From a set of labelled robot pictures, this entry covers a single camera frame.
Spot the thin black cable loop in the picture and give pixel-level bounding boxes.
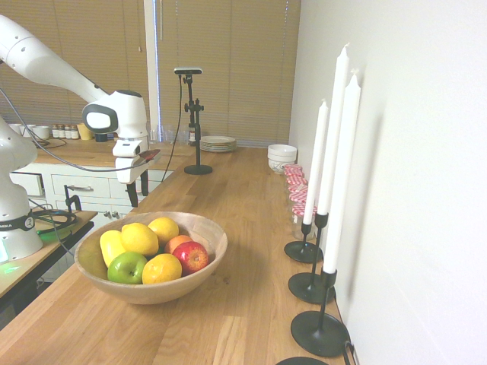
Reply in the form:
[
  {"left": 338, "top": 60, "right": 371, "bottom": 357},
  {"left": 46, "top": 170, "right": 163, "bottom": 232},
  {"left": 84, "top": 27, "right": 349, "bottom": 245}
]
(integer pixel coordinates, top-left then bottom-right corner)
[{"left": 342, "top": 340, "right": 360, "bottom": 365}]

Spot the reddish wrist camera box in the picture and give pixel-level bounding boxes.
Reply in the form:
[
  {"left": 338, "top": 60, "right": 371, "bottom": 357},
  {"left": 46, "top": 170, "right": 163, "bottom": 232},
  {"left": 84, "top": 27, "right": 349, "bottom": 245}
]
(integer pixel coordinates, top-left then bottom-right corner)
[{"left": 138, "top": 148, "right": 162, "bottom": 166}]

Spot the grey braided cable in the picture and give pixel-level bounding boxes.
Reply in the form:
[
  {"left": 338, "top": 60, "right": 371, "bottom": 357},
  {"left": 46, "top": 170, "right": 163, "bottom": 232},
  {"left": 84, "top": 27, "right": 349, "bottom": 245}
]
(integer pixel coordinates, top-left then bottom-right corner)
[{"left": 0, "top": 88, "right": 145, "bottom": 173}]

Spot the wide brown window blind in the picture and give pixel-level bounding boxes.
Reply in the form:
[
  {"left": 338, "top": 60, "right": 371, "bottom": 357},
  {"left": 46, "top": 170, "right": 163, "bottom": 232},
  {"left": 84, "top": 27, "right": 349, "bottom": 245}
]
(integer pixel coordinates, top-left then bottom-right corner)
[{"left": 157, "top": 0, "right": 302, "bottom": 149}]

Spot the elongated yellow fruit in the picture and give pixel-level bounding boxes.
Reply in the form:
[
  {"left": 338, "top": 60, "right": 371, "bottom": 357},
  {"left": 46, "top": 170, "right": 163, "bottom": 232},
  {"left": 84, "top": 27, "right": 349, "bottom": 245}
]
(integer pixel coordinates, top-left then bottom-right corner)
[{"left": 99, "top": 230, "right": 126, "bottom": 268}]

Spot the yellow cup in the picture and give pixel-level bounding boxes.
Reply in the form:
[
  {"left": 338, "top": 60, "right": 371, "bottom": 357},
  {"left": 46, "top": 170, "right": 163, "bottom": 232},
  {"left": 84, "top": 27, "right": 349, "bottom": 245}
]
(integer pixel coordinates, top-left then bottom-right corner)
[{"left": 76, "top": 122, "right": 95, "bottom": 141}]

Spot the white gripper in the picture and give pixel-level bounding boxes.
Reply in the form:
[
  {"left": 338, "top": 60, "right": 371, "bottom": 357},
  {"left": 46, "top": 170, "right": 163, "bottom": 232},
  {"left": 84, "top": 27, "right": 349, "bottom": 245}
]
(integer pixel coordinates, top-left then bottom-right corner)
[{"left": 114, "top": 154, "right": 150, "bottom": 209}]

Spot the black camera cable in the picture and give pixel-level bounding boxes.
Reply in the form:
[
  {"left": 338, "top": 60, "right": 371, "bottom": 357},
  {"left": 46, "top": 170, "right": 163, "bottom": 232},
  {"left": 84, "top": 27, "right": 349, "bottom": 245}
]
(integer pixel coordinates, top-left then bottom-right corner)
[{"left": 162, "top": 74, "right": 184, "bottom": 184}]

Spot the black round base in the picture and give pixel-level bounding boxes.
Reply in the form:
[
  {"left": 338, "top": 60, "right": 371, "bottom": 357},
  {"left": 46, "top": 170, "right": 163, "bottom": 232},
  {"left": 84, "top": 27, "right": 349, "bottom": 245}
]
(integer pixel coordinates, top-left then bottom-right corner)
[{"left": 275, "top": 356, "right": 330, "bottom": 365}]

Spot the black table clamp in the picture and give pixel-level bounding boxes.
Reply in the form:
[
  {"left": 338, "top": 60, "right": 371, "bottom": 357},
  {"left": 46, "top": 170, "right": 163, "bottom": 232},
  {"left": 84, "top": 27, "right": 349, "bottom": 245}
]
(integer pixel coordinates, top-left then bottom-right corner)
[{"left": 63, "top": 184, "right": 82, "bottom": 212}]

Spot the short white candle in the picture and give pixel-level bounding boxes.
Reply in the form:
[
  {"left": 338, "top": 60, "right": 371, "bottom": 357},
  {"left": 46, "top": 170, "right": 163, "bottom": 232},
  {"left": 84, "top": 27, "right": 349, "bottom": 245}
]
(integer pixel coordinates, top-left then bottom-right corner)
[{"left": 302, "top": 99, "right": 329, "bottom": 226}]

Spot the narrow brown window blind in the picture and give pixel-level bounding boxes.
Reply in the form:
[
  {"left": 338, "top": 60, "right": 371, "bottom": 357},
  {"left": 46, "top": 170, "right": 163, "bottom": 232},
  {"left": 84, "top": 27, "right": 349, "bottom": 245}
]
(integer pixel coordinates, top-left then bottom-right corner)
[{"left": 0, "top": 0, "right": 148, "bottom": 128}]

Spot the tallest white candle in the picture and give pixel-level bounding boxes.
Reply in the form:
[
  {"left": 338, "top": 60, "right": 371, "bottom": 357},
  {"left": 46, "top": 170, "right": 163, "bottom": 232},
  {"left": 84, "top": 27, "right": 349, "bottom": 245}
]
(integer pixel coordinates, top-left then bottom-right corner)
[{"left": 316, "top": 42, "right": 351, "bottom": 217}]

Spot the wooden fruit bowl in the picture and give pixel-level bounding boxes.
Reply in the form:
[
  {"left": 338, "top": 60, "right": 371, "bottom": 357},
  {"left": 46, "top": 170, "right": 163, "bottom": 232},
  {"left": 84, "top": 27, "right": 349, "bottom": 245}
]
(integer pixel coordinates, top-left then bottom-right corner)
[{"left": 74, "top": 211, "right": 229, "bottom": 306}]

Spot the green apple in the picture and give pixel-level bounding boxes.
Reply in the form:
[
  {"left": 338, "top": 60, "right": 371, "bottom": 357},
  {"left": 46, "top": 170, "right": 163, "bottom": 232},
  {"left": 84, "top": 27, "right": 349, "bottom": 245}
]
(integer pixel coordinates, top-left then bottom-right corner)
[{"left": 107, "top": 251, "right": 148, "bottom": 285}]

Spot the black camera stand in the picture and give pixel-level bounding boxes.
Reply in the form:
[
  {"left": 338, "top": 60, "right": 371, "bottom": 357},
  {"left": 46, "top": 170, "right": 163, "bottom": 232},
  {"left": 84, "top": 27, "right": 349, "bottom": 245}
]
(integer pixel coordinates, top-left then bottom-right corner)
[{"left": 183, "top": 75, "right": 214, "bottom": 176}]

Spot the white drawer cabinet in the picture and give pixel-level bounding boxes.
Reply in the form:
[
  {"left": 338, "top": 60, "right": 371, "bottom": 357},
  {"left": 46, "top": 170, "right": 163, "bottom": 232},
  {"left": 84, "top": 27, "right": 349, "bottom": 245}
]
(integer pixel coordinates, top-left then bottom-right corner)
[{"left": 8, "top": 162, "right": 177, "bottom": 230}]

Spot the yellow lemon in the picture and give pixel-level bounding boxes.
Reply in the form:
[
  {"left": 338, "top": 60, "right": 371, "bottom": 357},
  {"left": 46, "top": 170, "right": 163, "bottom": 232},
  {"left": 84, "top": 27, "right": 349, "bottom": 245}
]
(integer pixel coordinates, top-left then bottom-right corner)
[{"left": 120, "top": 222, "right": 160, "bottom": 256}]

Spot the medium black candle holder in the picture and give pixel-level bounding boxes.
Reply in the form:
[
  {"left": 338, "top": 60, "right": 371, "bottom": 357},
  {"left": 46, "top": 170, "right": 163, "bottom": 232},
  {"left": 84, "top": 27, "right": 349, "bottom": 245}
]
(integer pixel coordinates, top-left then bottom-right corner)
[{"left": 287, "top": 211, "right": 337, "bottom": 306}]

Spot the stack of white plates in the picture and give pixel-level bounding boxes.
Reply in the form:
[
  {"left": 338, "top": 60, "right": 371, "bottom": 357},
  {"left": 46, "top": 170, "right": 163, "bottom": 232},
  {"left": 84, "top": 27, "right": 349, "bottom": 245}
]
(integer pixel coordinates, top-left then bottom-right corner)
[{"left": 199, "top": 135, "right": 237, "bottom": 154}]

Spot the plain white bowl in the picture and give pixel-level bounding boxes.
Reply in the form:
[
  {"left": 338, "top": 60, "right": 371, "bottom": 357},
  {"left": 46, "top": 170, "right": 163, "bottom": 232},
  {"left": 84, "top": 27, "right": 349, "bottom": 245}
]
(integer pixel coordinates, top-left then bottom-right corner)
[{"left": 267, "top": 144, "right": 298, "bottom": 163}]

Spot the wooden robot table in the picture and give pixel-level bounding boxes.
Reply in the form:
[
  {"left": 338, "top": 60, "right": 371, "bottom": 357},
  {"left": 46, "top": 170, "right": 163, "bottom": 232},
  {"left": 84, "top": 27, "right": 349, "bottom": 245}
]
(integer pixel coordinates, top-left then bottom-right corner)
[{"left": 0, "top": 210, "right": 96, "bottom": 329}]

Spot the black cable on counter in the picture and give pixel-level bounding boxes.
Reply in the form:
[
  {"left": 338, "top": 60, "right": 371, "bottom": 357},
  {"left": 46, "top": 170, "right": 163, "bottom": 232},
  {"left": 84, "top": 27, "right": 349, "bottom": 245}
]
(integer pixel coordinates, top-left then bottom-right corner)
[{"left": 33, "top": 137, "right": 68, "bottom": 150}]

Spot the tall black candle holder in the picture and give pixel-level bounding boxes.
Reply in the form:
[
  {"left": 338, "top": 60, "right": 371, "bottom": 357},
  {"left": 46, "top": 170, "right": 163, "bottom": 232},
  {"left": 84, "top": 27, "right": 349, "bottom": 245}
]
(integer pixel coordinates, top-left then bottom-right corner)
[{"left": 290, "top": 265, "right": 352, "bottom": 359}]

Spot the red apple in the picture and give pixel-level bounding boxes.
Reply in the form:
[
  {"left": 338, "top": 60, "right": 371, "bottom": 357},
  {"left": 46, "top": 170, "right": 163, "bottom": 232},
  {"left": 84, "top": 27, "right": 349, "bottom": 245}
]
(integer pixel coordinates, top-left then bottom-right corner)
[{"left": 171, "top": 241, "right": 209, "bottom": 277}]

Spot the white patterned bowl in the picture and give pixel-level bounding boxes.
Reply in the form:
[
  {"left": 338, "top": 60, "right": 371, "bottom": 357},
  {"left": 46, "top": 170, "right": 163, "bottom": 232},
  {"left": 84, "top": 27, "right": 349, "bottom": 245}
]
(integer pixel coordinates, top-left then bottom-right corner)
[{"left": 268, "top": 157, "right": 298, "bottom": 176}]

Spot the small orange-yellow citrus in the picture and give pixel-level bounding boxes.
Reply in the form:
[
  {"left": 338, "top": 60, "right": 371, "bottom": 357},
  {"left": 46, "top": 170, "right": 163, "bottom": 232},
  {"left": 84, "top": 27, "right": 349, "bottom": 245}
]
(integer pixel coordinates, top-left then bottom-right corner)
[{"left": 147, "top": 217, "right": 180, "bottom": 247}]

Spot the black cable bundle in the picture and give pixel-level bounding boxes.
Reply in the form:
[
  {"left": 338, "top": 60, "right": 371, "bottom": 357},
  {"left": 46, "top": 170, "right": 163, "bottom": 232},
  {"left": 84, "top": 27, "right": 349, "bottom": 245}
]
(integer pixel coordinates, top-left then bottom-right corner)
[{"left": 28, "top": 203, "right": 78, "bottom": 239}]

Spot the medium white candle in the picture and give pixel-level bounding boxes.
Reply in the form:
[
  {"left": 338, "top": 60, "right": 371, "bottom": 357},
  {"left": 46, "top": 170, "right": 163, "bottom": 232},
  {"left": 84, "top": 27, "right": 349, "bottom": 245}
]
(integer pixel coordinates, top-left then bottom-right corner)
[{"left": 322, "top": 69, "right": 362, "bottom": 275}]

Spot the large orange-yellow citrus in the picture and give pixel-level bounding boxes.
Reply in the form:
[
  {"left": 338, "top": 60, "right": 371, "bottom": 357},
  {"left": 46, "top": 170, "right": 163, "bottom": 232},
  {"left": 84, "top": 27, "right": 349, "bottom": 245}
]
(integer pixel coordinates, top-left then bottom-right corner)
[{"left": 142, "top": 253, "right": 183, "bottom": 285}]

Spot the small orange tangerine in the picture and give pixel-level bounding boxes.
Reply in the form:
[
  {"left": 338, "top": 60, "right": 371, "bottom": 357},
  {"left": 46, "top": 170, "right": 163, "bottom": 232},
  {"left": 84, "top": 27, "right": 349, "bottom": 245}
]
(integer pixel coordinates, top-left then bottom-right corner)
[{"left": 164, "top": 234, "right": 193, "bottom": 255}]

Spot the short black candle holder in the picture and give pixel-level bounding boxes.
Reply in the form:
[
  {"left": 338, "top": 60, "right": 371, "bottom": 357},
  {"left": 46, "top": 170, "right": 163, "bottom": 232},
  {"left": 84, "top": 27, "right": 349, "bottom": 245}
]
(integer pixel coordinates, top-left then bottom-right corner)
[{"left": 283, "top": 221, "right": 325, "bottom": 265}]

